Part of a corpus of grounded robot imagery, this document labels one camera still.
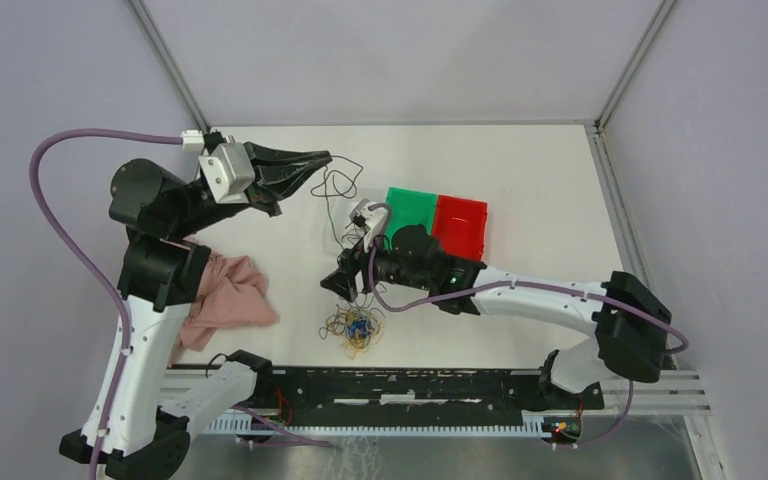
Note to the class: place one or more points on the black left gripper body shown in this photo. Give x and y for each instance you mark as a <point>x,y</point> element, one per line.
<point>252,194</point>

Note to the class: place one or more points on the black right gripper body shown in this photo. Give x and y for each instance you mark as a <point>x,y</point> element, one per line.
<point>359,259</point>

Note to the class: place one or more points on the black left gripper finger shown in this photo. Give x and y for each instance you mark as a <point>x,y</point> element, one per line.
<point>274,161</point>
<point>281,181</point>

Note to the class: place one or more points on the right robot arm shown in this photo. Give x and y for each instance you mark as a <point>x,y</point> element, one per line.
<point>624,324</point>

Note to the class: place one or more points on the clear plastic bin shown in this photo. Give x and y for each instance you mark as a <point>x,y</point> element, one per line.
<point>339,232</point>

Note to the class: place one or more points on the green plastic bin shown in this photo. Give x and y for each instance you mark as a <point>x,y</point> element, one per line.
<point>410,207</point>

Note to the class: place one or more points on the pink cloth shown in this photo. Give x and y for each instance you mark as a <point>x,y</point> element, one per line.
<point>233,292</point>

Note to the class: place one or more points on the red plastic bin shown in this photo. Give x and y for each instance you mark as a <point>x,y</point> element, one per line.
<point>460,225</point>

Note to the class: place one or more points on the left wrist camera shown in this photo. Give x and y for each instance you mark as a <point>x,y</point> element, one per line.
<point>229,173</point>

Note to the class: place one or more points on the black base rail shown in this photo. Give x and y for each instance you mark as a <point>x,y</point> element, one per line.
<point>377,397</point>

